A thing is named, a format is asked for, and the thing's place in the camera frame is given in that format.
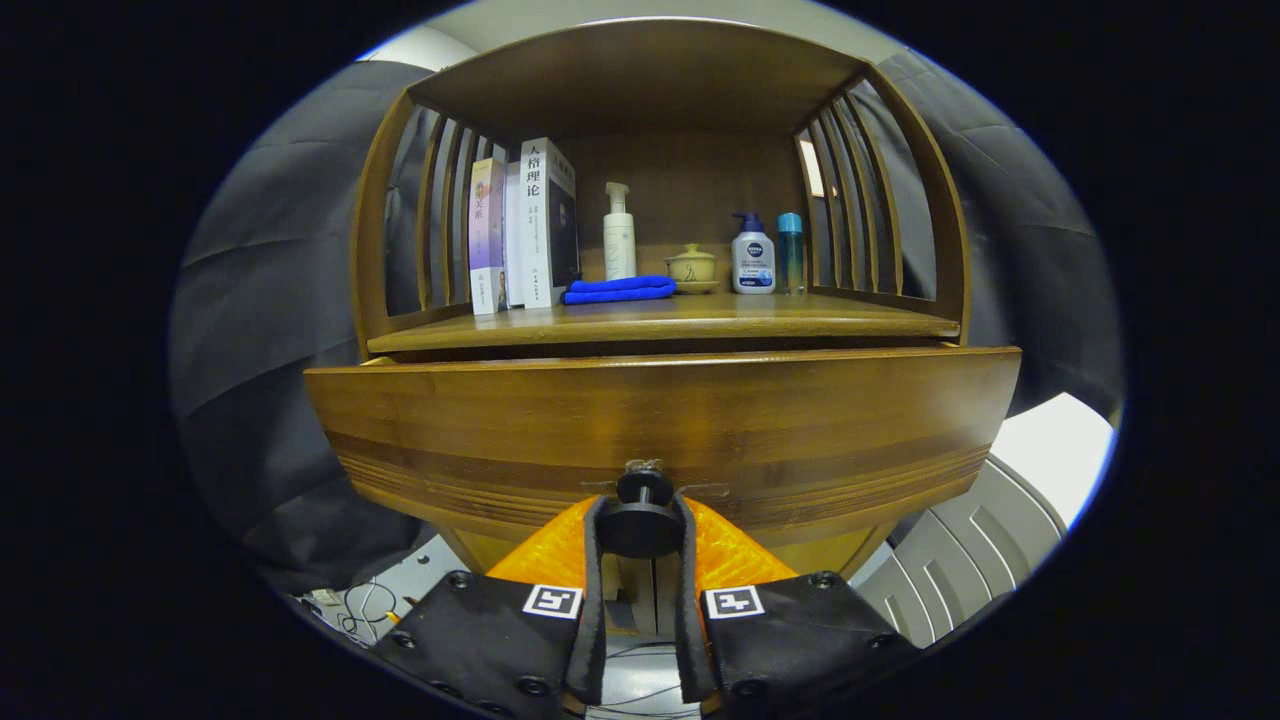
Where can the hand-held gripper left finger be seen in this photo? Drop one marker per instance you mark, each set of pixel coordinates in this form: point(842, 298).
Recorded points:
point(595, 640)

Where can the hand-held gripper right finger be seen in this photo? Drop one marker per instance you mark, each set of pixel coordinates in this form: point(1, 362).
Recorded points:
point(690, 650)

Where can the black round drawer knob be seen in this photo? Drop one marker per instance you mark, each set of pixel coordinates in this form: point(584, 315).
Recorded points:
point(640, 525)

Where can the brown wooden drawer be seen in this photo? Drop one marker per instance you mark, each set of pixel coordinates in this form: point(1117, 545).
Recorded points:
point(650, 410)

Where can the wooden cabinet door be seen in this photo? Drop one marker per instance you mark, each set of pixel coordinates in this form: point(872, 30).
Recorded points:
point(485, 550)
point(820, 558)

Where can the brown wooden countertop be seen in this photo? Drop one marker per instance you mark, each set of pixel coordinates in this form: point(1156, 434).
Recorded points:
point(700, 318)

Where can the brown wooden cabinet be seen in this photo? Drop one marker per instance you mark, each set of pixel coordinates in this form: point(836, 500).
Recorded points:
point(650, 80)

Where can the blue folded cloth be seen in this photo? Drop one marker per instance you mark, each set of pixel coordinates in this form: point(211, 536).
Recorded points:
point(620, 290)

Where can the yellow lidded teacup with saucer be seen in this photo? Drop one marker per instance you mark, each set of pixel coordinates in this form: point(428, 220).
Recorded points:
point(692, 268)

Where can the white bottle with blue cap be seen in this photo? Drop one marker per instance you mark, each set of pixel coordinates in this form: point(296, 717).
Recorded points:
point(753, 265)

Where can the white pump bottle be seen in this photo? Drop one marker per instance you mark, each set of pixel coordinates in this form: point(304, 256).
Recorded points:
point(619, 245)

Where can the thin white book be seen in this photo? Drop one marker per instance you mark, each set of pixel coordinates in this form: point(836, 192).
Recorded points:
point(513, 250)

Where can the white and black book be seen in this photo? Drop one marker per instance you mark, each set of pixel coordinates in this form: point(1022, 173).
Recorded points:
point(535, 240)

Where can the slim teal bottle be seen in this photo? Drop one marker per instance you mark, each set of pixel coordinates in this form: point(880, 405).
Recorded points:
point(790, 255)

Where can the white side table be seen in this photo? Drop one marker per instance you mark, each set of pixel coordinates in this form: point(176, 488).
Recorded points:
point(1050, 450)

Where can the purple book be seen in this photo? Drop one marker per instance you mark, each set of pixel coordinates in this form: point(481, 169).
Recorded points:
point(487, 240)

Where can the black backdrop cloth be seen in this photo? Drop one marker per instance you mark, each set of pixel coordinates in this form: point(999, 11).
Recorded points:
point(270, 300)

